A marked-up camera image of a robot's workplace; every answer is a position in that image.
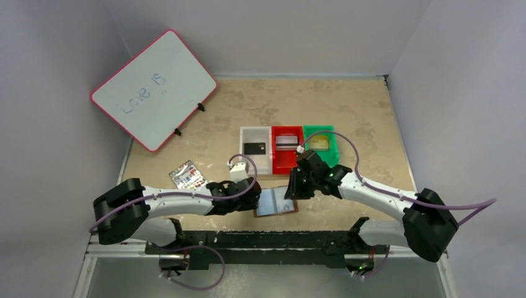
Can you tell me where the black credit card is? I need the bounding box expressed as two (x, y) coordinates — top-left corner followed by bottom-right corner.
(243, 142), (266, 155)

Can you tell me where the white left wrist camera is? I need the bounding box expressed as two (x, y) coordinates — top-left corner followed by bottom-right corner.
(229, 161), (249, 183)

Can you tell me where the pink framed whiteboard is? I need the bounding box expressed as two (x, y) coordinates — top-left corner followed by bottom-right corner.
(91, 29), (217, 151)

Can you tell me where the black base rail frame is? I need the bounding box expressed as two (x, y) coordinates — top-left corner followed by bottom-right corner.
(145, 230), (393, 270)

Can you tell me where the pack of coloured markers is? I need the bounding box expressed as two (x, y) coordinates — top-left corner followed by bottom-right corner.
(169, 160), (208, 189)

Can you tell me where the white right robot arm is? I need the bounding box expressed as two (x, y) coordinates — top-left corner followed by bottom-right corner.
(285, 150), (459, 263)

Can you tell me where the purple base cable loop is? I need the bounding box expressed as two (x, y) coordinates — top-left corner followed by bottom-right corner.
(158, 246), (227, 291)

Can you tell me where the gold credit card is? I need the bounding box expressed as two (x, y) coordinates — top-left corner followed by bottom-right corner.
(307, 134), (330, 151)

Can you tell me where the silver credit card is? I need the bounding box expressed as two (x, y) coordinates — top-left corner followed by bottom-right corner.
(274, 135), (299, 151)

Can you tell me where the green plastic bin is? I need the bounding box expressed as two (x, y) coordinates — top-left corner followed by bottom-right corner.
(303, 125), (339, 167)

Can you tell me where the brown leather card holder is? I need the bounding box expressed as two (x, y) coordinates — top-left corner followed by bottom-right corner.
(253, 186), (299, 218)

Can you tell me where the white plastic bin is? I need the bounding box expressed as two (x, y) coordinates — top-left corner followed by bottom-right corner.
(239, 126), (274, 174)

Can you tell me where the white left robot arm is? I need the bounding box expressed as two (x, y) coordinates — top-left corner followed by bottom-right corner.
(89, 177), (262, 246)

